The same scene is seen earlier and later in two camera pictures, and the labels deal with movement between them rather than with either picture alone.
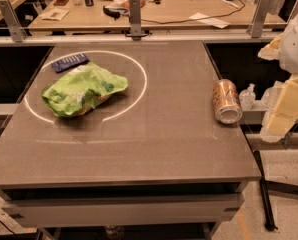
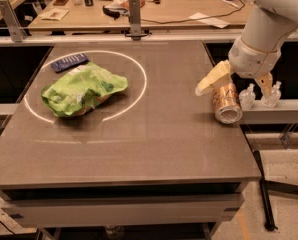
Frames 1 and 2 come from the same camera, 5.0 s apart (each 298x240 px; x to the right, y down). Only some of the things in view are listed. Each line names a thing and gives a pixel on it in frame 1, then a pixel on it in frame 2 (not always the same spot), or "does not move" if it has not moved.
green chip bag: [81, 89] does not move
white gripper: [297, 45] to [253, 59]
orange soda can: [227, 101] does not move
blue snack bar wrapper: [69, 62] does not move
